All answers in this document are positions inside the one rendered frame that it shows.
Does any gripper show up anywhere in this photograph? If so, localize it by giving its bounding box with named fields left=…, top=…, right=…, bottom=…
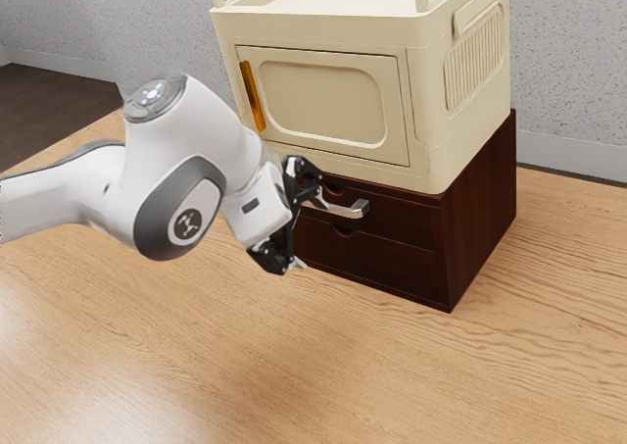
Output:
left=246, top=154, right=324, bottom=276

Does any dark brown drawer cabinet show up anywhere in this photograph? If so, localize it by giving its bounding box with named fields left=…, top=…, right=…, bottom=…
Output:
left=292, top=107, right=518, bottom=314

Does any cream box with lid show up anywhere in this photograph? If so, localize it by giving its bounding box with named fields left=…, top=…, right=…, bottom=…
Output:
left=209, top=0, right=513, bottom=198

